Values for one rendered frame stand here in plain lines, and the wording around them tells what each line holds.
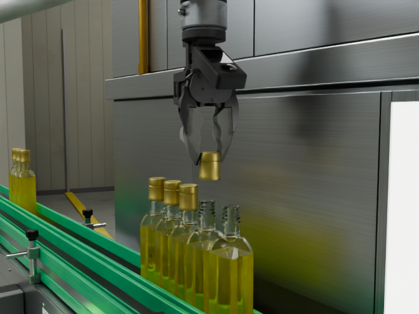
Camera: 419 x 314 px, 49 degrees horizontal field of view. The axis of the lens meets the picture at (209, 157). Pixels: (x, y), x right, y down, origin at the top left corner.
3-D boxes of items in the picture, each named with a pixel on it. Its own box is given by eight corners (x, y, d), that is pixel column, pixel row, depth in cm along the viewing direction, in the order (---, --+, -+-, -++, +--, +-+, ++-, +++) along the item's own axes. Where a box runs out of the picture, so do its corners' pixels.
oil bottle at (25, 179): (37, 227, 170) (35, 150, 167) (21, 229, 167) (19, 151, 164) (33, 224, 174) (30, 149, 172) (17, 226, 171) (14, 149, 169)
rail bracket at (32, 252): (42, 285, 113) (40, 230, 112) (10, 291, 108) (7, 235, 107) (37, 280, 116) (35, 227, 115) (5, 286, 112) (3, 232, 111)
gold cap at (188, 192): (202, 209, 83) (202, 185, 83) (186, 211, 81) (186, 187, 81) (191, 206, 86) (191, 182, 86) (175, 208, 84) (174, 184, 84)
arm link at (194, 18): (235, 2, 73) (186, -4, 69) (235, 32, 73) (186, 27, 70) (215, 12, 80) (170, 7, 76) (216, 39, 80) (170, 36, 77)
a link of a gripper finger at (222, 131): (222, 159, 82) (215, 106, 80) (238, 161, 76) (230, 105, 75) (207, 162, 80) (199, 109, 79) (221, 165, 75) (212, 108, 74)
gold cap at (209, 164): (224, 179, 74) (224, 152, 73) (204, 180, 72) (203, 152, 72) (215, 177, 77) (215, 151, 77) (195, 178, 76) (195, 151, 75)
